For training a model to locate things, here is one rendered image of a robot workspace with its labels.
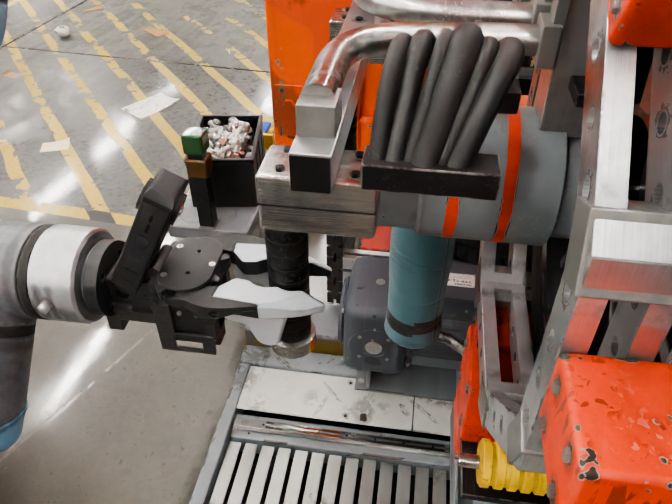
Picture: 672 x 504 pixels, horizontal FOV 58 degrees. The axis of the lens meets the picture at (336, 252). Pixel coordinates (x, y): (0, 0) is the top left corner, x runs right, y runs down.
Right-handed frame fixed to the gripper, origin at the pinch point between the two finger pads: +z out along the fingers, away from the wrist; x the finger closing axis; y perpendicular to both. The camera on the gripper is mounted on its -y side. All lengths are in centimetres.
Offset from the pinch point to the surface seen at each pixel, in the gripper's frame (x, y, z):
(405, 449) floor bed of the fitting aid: -34, 76, 11
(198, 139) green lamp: -53, 17, -31
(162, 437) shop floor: -34, 83, -43
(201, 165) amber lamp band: -53, 23, -31
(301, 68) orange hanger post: -60, 6, -13
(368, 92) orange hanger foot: -62, 10, -2
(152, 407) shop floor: -41, 83, -48
